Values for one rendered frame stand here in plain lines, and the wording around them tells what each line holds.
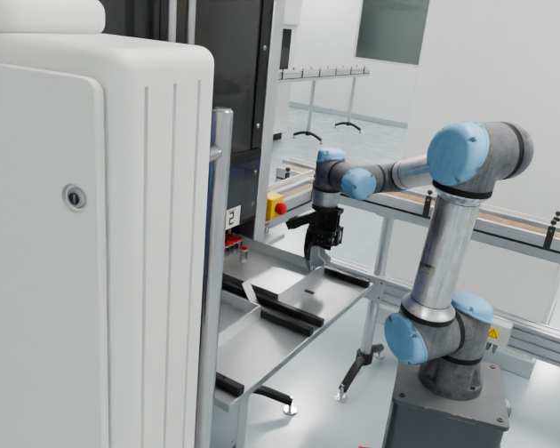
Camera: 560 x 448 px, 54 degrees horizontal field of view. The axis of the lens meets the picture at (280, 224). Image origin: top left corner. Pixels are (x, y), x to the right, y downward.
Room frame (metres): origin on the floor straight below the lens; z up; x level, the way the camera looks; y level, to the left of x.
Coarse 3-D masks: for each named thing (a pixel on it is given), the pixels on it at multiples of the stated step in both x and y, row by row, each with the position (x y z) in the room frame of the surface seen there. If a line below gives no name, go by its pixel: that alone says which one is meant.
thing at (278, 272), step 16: (256, 240) 1.63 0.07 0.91; (256, 256) 1.58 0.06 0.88; (272, 256) 1.59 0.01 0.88; (288, 256) 1.56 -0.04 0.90; (224, 272) 1.44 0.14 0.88; (240, 272) 1.45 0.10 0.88; (256, 272) 1.46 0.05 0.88; (272, 272) 1.48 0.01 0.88; (288, 272) 1.49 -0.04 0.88; (304, 272) 1.50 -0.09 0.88; (320, 272) 1.48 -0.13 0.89; (256, 288) 1.31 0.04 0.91; (272, 288) 1.37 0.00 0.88; (288, 288) 1.32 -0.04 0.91
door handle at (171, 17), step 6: (168, 0) 1.20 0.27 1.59; (174, 0) 1.21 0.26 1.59; (168, 6) 1.20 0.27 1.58; (174, 6) 1.21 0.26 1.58; (168, 12) 1.20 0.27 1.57; (174, 12) 1.21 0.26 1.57; (168, 18) 1.20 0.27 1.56; (174, 18) 1.21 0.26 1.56; (168, 24) 1.20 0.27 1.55; (174, 24) 1.21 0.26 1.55; (168, 30) 1.20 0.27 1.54; (174, 30) 1.21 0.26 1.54; (168, 36) 1.20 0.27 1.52; (174, 36) 1.21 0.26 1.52; (174, 42) 1.21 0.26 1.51
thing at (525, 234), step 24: (312, 168) 2.43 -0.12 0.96; (408, 192) 2.20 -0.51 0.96; (432, 192) 2.12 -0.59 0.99; (408, 216) 2.17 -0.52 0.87; (480, 216) 2.08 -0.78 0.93; (504, 216) 2.01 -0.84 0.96; (528, 216) 2.03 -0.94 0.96; (480, 240) 2.02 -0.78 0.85; (504, 240) 1.98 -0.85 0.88; (528, 240) 1.94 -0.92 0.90; (552, 240) 1.90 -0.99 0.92
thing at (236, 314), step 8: (224, 296) 1.26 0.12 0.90; (232, 296) 1.25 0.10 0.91; (224, 304) 1.26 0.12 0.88; (232, 304) 1.25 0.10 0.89; (240, 304) 1.24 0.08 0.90; (248, 304) 1.23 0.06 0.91; (256, 304) 1.21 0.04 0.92; (224, 312) 1.22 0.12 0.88; (232, 312) 1.22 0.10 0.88; (240, 312) 1.22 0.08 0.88; (248, 312) 1.22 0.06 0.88; (256, 312) 1.19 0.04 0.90; (224, 320) 1.18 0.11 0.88; (232, 320) 1.18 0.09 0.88; (240, 320) 1.14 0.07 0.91; (248, 320) 1.17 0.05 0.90; (256, 320) 1.20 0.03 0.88; (224, 328) 1.14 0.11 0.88; (232, 328) 1.11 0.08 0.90; (240, 328) 1.14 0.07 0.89; (224, 336) 1.08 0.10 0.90; (232, 336) 1.11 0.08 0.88
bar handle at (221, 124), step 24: (216, 120) 0.63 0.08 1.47; (216, 144) 0.63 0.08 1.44; (216, 168) 0.63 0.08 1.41; (216, 192) 0.63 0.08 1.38; (216, 216) 0.63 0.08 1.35; (216, 240) 0.63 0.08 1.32; (216, 264) 0.63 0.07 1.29; (216, 288) 0.63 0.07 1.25; (216, 312) 0.64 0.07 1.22; (216, 336) 0.64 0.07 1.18; (216, 360) 0.64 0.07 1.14
